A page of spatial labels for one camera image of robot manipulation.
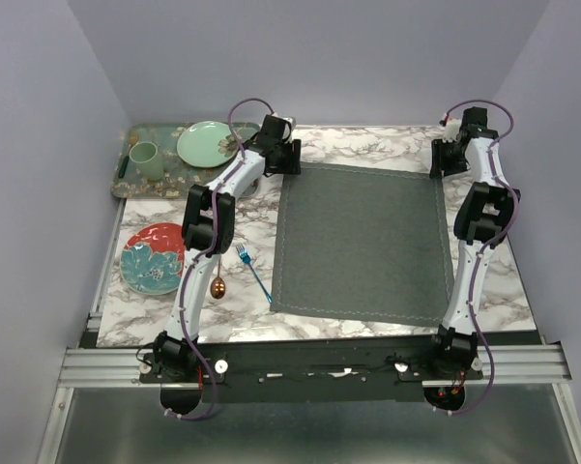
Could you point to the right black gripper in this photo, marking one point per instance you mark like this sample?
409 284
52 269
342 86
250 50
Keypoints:
438 164

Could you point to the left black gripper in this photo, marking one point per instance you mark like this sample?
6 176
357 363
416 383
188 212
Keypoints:
290 164

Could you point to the dark grey cloth napkin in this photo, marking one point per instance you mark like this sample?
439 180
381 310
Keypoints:
362 244

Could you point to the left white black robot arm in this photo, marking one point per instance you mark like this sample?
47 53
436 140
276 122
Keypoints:
208 232

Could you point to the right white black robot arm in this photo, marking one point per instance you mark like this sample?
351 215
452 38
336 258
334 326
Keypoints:
482 223

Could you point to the mint green plate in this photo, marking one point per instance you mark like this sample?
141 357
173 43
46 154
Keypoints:
207 144

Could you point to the blue metal fork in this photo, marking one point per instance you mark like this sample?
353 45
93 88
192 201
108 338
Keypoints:
246 259

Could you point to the green floral tray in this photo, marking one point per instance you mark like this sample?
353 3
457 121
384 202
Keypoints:
178 176

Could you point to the mint green cup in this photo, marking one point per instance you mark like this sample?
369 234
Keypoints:
147 160

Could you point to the copper spoon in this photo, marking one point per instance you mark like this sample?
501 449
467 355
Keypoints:
218 285

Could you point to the red blue floral plate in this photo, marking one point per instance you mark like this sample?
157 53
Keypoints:
152 261

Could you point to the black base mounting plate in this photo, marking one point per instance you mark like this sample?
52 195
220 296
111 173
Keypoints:
370 368

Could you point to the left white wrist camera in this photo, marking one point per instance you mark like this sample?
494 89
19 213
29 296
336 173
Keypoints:
289 123

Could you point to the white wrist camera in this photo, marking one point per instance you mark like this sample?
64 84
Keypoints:
289 123
451 129

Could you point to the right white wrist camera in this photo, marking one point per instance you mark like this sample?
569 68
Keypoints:
451 129

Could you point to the green handled utensil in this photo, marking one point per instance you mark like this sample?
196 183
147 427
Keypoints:
123 166

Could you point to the aluminium frame rail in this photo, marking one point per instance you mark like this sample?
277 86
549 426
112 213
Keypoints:
119 368

